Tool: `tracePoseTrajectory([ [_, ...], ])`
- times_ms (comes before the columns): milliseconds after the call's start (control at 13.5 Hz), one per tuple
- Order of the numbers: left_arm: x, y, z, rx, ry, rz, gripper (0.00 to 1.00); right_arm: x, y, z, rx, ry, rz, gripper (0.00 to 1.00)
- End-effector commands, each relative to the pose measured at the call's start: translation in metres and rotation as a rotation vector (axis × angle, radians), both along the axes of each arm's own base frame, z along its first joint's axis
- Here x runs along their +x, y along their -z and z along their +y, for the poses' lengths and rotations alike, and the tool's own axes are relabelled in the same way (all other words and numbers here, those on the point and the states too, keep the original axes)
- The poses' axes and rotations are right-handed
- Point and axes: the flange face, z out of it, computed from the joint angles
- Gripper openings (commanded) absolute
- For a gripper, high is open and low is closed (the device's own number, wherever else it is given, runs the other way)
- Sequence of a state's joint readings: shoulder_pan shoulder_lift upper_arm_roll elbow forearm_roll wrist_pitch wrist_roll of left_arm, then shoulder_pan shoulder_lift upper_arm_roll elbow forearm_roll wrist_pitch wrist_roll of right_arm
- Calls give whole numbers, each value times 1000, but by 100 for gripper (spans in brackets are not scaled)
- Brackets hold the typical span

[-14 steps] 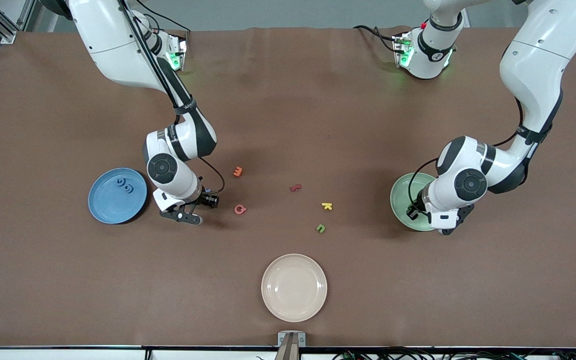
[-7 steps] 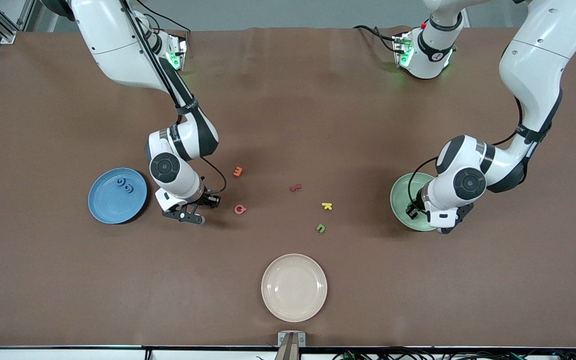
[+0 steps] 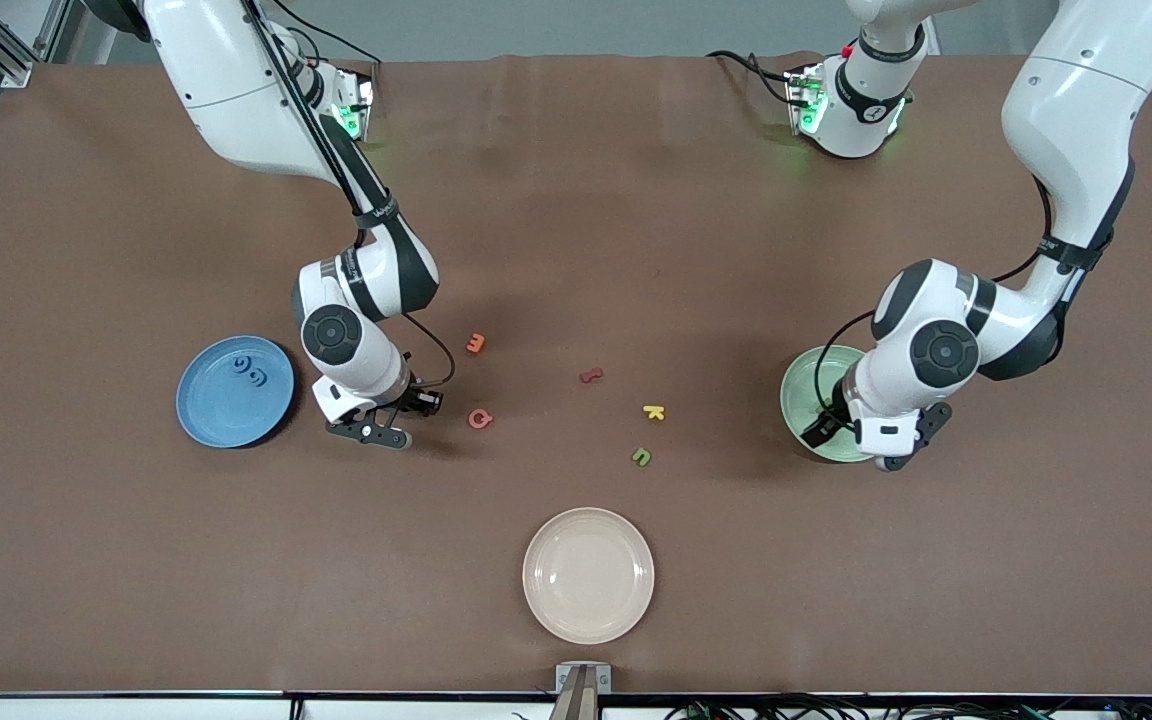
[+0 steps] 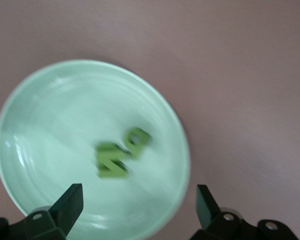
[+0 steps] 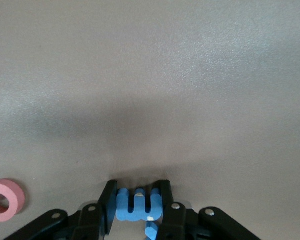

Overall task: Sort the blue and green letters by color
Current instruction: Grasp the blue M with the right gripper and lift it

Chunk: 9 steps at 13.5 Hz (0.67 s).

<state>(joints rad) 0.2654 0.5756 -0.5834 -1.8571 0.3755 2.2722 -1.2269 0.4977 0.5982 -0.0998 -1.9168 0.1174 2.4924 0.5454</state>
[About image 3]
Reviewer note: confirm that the green letter U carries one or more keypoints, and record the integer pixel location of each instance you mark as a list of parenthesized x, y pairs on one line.
[(641, 463)]

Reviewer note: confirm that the blue lowercase letter g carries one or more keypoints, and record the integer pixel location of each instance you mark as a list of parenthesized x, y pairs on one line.
[(260, 382)]

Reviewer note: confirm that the beige plate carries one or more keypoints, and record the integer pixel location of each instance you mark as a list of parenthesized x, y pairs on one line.
[(588, 575)]

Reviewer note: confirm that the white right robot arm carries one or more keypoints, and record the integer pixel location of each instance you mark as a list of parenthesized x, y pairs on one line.
[(236, 100)]

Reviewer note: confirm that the yellow letter K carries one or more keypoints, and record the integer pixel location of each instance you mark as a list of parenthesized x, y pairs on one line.
[(652, 411)]

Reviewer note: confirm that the table cover mat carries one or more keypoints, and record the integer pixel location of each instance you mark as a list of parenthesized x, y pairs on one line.
[(576, 250)]

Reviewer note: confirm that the pink letter Q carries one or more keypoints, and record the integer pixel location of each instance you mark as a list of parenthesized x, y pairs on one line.
[(472, 418)]

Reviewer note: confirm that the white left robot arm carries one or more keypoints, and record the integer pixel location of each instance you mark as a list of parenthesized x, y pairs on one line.
[(1076, 100)]

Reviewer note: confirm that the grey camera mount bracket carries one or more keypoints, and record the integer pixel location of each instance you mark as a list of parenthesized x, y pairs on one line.
[(566, 678)]

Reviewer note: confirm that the orange letter E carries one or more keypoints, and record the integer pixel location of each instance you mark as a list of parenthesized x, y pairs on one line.
[(475, 344)]

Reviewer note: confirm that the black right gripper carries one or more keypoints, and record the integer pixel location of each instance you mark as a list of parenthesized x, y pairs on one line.
[(417, 398)]

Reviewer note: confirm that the blue plate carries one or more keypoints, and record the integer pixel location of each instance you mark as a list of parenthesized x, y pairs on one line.
[(216, 410)]

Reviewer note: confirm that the green plate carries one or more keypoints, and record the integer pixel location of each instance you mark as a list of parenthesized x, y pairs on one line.
[(801, 395)]

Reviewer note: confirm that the red letter I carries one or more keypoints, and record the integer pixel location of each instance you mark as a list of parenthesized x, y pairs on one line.
[(591, 377)]

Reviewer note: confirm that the aluminium frame post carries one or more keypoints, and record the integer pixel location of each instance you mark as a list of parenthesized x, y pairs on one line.
[(16, 72)]

